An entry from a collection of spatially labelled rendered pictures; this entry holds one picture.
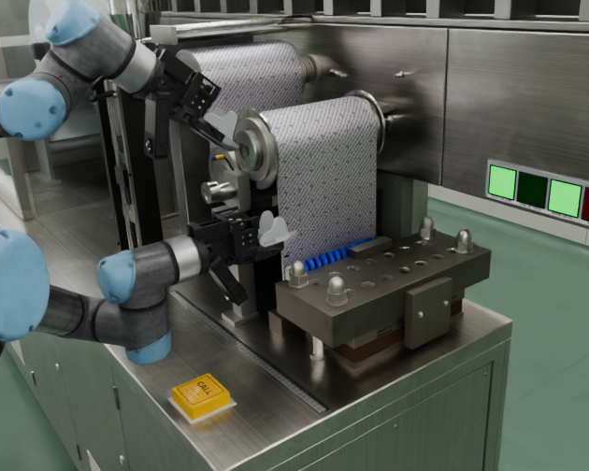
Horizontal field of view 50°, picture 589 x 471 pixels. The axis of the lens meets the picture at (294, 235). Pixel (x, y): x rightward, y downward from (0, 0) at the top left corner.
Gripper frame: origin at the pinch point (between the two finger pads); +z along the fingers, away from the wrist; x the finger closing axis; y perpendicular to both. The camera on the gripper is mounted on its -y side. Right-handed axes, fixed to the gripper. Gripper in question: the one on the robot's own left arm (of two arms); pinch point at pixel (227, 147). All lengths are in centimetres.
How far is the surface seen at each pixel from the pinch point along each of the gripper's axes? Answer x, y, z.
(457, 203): 169, 81, 283
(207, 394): -19.8, -37.7, 6.8
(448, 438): -34, -28, 54
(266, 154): -7.3, 1.7, 3.1
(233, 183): 0.5, -4.9, 5.2
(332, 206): -8.3, 0.7, 21.6
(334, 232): -8.3, -3.3, 25.3
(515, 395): 20, -14, 180
